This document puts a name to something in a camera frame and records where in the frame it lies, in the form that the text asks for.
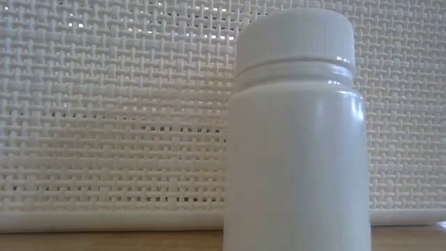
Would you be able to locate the white plastic pill bottle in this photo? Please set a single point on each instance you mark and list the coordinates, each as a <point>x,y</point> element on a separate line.
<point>296,157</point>

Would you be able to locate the white woven plastic basket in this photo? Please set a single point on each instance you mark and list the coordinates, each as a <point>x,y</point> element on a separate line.
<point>104,104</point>

